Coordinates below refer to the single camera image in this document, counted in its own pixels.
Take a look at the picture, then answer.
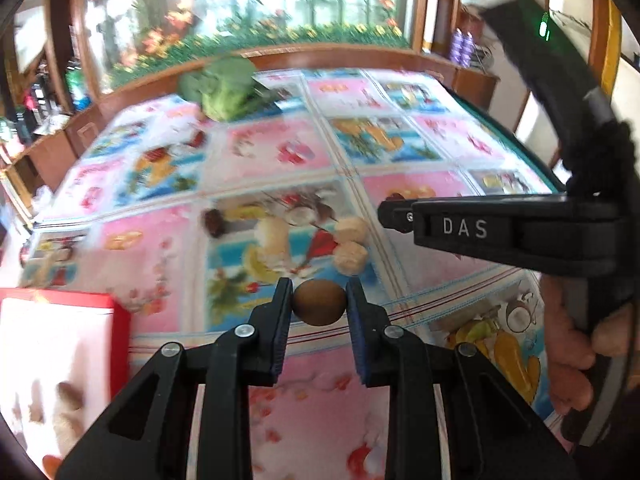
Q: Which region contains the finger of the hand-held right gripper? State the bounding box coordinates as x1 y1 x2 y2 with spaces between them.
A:
377 197 418 235

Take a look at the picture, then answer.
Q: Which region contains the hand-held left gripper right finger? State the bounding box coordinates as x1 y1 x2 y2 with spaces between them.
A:
346 277 578 480

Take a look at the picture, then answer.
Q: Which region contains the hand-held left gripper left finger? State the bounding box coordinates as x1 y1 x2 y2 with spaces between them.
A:
55 277 294 480

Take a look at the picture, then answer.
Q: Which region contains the red and white box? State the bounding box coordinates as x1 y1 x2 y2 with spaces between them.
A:
0 287 132 468

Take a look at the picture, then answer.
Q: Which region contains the person's right hand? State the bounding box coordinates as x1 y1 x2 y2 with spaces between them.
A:
542 272 636 416

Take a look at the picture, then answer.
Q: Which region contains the beige longan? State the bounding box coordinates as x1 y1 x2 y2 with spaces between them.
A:
332 241 370 276
334 216 372 245

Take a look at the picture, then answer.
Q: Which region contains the green table with black rim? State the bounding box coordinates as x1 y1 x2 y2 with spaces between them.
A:
440 80 571 196

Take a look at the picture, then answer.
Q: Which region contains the fruit print tablecloth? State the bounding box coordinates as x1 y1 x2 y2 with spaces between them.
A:
20 67 576 480

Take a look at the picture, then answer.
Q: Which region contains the wooden cabinet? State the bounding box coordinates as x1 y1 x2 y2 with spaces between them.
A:
100 45 501 126

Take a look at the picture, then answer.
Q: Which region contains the green broccoli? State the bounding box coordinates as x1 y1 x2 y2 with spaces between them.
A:
179 55 278 122

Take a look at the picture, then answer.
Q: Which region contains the wooden side counter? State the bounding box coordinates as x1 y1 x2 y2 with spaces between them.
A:
0 125 101 226

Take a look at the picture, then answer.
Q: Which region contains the green plastic bottle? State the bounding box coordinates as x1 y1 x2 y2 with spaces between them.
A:
67 67 91 111

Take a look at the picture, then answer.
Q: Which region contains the wooden door frame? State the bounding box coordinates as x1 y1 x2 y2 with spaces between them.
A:
587 0 626 96

